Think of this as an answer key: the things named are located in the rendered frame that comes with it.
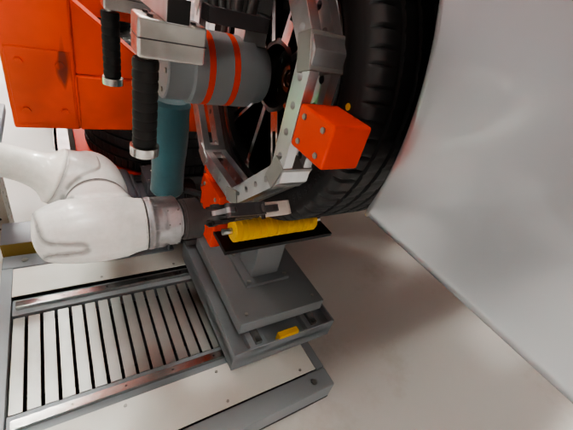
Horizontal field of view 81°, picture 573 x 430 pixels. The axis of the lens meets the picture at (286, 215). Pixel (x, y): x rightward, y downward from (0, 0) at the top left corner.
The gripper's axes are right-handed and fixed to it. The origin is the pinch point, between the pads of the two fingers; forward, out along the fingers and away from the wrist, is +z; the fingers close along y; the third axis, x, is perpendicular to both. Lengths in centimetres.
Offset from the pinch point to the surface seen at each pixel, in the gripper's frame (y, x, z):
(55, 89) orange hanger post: -45, 45, -36
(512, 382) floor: -14, -76, 100
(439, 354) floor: -28, -62, 80
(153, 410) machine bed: -36, -43, -24
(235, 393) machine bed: -33, -46, -3
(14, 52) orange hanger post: -39, 51, -44
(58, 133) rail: -81, 46, -37
